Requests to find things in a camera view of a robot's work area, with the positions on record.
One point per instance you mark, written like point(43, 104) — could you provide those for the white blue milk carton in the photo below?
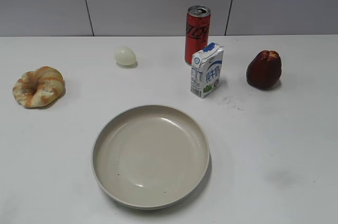
point(205, 69)

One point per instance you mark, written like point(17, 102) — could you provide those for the beige round plate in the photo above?
point(150, 157)

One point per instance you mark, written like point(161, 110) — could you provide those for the dark red wax apple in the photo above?
point(264, 70)

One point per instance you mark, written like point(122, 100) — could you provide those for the red soda can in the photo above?
point(197, 30)

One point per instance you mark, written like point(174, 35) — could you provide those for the white egg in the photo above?
point(124, 56)

